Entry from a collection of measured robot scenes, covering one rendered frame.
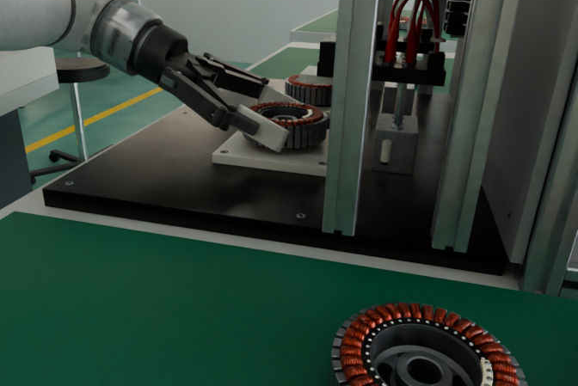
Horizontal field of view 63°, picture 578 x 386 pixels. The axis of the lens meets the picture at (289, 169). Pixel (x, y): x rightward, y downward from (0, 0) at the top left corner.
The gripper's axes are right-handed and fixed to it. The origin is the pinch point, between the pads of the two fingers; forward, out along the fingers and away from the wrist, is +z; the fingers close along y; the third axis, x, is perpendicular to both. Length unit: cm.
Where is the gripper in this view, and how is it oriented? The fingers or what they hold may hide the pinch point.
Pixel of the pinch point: (282, 121)
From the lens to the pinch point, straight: 63.4
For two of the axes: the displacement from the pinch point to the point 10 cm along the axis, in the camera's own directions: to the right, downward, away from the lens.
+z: 8.8, 4.8, -0.2
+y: -2.2, 3.7, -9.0
